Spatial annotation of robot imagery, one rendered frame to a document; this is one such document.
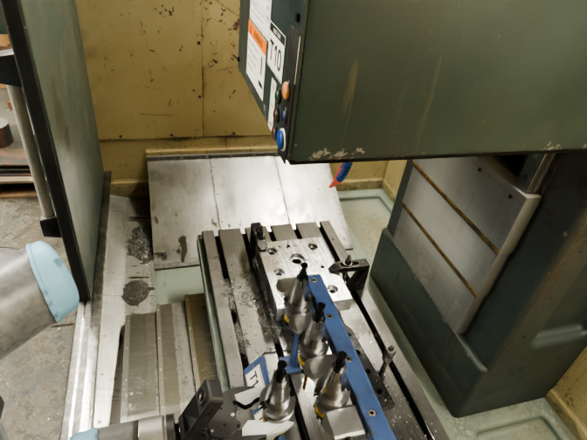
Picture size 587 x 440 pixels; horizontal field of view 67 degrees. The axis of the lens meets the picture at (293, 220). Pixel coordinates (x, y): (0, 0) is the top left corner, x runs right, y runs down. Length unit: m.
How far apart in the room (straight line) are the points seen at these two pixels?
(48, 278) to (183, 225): 1.35
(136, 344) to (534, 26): 1.34
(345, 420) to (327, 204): 1.46
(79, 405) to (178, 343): 0.34
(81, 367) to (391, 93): 1.12
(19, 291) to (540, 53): 0.83
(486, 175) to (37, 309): 1.05
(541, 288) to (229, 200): 1.35
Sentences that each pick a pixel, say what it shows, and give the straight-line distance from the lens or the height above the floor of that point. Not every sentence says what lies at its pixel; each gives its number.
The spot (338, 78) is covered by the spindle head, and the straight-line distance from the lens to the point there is 0.66.
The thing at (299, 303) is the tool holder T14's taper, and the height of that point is 1.24.
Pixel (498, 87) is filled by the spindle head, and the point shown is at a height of 1.71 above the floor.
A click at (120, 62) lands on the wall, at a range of 2.01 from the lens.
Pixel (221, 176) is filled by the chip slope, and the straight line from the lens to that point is 2.14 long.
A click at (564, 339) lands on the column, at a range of 1.59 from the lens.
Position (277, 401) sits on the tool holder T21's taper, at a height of 1.25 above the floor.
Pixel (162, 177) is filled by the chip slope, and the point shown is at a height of 0.81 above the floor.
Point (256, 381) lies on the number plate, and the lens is 1.18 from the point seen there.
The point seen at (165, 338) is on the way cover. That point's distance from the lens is 1.54.
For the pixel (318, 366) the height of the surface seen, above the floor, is 1.22.
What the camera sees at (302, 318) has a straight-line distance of 0.95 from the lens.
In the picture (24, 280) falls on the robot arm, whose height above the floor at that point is 1.49.
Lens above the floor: 1.93
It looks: 36 degrees down
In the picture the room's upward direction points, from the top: 8 degrees clockwise
